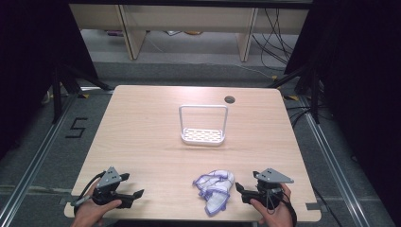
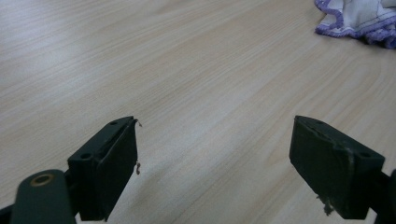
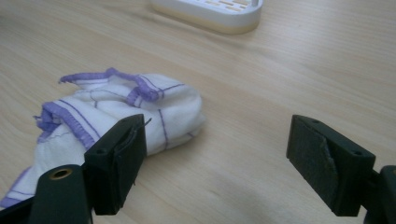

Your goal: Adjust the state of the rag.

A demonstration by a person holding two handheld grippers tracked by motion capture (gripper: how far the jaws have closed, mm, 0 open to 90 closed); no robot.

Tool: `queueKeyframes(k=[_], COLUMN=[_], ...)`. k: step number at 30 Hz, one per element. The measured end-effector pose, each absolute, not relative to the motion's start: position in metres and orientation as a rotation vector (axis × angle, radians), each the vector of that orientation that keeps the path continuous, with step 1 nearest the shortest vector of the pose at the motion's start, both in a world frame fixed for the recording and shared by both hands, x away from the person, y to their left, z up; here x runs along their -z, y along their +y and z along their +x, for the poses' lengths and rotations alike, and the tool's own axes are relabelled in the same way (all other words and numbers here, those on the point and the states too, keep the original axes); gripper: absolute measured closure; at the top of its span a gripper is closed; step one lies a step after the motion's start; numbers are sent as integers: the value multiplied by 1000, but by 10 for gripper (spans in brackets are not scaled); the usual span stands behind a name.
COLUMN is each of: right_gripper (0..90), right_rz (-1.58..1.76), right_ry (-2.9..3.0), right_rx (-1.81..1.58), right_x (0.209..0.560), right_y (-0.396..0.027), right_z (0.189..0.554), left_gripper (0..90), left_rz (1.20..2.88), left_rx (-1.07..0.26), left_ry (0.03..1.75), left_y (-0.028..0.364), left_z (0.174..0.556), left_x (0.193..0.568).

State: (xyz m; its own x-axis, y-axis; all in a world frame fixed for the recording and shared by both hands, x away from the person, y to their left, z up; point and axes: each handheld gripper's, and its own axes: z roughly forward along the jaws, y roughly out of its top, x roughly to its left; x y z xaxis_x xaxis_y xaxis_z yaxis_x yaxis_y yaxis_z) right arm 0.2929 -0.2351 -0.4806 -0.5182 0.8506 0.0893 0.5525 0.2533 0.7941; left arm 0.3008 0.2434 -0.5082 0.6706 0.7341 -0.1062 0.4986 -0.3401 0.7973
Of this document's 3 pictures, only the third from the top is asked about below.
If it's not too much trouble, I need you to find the white slotted soap dish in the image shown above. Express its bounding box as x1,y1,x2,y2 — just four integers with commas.
149,0,264,35

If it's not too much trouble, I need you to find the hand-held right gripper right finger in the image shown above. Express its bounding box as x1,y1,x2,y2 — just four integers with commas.
286,114,376,217

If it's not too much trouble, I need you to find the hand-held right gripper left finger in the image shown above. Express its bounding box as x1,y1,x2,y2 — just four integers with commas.
83,113,149,217

